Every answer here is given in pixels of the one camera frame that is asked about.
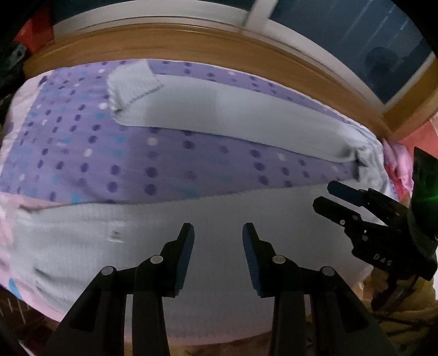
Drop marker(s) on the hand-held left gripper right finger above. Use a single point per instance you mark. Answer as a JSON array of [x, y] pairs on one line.
[[251, 263]]

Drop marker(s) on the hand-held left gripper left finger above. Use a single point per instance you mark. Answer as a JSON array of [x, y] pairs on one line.
[[184, 260]]

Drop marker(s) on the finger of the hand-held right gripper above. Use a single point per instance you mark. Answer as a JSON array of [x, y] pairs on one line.
[[345, 192], [332, 208]]

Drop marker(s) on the grey striped pants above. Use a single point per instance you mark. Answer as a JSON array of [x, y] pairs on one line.
[[205, 109]]

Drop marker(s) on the person's right forearm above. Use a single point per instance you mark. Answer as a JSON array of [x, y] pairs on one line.
[[421, 301]]

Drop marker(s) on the pink folded cloth pile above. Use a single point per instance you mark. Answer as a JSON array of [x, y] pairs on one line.
[[398, 161]]

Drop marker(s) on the purple dotted pink bedsheet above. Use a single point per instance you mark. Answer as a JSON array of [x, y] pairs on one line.
[[85, 143]]

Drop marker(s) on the wooden bed headboard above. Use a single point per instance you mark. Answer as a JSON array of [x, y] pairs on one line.
[[205, 44]]

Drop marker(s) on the red box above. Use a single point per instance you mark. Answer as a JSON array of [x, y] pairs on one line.
[[36, 27]]

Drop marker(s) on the white window frame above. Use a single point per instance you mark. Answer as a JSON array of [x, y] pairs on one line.
[[154, 17]]

